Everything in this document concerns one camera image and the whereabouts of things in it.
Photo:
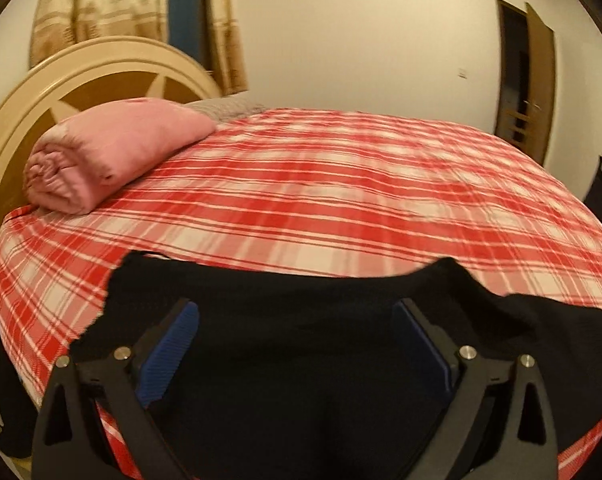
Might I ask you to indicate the pink folded blanket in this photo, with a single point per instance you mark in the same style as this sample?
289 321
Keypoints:
78 163

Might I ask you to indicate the red plaid bed sheet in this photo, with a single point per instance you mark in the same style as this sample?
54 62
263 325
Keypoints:
303 192

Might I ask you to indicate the beige right curtain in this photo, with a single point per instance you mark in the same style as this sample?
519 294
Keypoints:
228 65

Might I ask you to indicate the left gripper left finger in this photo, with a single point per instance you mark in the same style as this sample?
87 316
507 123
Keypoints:
69 440

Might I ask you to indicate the brown wooden door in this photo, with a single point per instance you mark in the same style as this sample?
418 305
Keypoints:
525 113

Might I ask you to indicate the beige left curtain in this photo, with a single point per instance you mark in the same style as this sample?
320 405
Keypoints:
59 24

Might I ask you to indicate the black pants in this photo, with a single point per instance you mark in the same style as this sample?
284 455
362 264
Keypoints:
301 377

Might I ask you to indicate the striped grey pillow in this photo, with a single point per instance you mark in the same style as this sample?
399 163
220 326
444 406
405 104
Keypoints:
226 109

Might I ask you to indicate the cream round headboard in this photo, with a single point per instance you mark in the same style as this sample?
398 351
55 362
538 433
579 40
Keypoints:
82 76

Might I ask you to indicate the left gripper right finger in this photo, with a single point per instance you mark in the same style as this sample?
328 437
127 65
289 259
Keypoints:
497 422

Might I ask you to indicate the beige curtain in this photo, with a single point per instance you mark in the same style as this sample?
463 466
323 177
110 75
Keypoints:
59 24
228 65

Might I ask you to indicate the pile of clothes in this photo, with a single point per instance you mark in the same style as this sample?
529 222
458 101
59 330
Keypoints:
18 411

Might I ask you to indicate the dark blue window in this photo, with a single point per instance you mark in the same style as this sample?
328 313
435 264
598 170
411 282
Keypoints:
188 29

